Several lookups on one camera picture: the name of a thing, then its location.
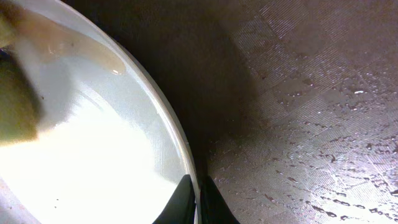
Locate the green yellow sponge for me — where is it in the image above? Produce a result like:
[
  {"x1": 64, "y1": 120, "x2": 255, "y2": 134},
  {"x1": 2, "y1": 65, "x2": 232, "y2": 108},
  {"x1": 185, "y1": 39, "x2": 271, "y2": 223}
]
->
[{"x1": 1, "y1": 13, "x2": 41, "y2": 146}]

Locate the brown serving tray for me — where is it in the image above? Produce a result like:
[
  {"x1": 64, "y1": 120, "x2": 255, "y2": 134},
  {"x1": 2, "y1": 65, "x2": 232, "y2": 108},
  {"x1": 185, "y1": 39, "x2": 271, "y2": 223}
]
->
[{"x1": 70, "y1": 0, "x2": 397, "y2": 223}]

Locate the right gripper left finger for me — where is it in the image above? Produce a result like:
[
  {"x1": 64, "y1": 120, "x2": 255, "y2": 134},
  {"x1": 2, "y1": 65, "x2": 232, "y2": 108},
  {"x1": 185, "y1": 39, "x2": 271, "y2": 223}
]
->
[{"x1": 153, "y1": 174, "x2": 196, "y2": 224}]

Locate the white plate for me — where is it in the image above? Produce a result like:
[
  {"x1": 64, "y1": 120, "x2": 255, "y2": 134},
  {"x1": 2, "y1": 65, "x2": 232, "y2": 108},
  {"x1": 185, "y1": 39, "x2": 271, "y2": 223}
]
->
[{"x1": 1, "y1": 1, "x2": 200, "y2": 223}]

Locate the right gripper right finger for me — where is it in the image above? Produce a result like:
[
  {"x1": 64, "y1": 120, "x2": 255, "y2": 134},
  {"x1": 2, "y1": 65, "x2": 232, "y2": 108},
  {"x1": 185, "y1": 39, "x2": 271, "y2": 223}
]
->
[{"x1": 200, "y1": 176, "x2": 239, "y2": 224}]

